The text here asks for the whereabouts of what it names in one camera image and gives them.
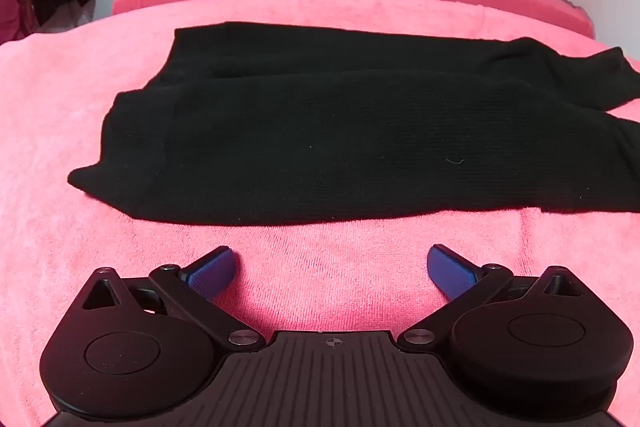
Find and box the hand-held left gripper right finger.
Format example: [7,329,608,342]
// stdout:
[397,243,594,351]

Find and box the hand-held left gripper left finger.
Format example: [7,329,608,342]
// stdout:
[79,245,268,351]

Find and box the pink fleece blanket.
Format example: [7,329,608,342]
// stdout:
[0,0,640,427]

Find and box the maroon cloth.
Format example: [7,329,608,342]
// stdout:
[0,0,40,44]

